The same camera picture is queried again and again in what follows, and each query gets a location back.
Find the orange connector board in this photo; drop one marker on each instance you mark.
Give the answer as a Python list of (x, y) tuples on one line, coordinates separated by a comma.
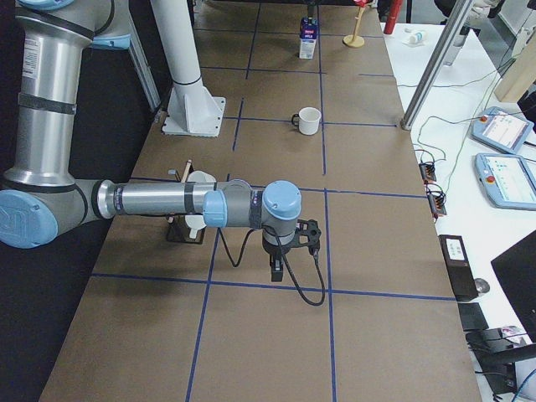
[(428, 172), (437, 203)]

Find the white mounting pole with base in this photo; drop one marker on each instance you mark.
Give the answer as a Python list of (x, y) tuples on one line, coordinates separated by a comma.
[(191, 110)]

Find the black wire cup rack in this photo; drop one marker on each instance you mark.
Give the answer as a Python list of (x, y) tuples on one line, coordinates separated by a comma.
[(177, 230)]

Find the teach pendant near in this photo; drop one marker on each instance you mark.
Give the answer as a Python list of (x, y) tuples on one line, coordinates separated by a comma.
[(506, 180)]

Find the aluminium frame post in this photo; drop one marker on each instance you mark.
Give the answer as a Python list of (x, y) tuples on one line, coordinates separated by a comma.
[(452, 28)]

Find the black box with white label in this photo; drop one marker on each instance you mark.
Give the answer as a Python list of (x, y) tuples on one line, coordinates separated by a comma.
[(458, 267)]

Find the white cup on rack upper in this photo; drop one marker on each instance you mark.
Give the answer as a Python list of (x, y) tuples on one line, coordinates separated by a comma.
[(200, 177)]

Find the white smiley mug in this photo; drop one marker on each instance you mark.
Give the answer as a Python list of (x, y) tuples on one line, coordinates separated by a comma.
[(307, 120)]

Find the orange connector board far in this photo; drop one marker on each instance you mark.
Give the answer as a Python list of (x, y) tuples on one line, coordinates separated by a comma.
[(428, 172)]

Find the wooden mug tree stand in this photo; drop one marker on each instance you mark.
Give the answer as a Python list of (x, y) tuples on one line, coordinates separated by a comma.
[(354, 40)]

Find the black monitor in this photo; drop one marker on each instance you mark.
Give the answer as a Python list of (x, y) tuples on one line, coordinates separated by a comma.
[(515, 271)]

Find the white tube on paper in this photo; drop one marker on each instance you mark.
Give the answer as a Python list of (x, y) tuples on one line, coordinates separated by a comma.
[(416, 37)]

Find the blue milk carton green cap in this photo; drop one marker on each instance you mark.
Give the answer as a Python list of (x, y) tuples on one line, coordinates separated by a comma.
[(308, 37)]

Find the white cup on rack lower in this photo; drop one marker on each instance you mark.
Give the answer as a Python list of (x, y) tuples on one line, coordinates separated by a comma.
[(195, 223)]

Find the white cup on rack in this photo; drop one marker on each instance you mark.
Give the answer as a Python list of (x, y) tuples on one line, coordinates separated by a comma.
[(195, 223), (200, 177)]

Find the teach pendant far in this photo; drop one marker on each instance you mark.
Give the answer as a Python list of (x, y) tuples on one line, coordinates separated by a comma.
[(503, 131)]

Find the orange connector board near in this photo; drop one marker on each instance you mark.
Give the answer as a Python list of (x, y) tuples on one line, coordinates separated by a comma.
[(437, 203)]

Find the teach pendant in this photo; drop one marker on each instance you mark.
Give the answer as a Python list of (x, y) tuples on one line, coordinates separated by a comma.
[(506, 180), (503, 131)]

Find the red cylinder bottle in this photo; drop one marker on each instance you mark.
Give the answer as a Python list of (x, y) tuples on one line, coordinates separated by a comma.
[(392, 17)]

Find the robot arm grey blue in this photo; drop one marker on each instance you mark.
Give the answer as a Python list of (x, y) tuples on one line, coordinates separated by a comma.
[(41, 200)]

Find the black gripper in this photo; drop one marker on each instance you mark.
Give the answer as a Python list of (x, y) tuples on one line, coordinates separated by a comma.
[(274, 251)]

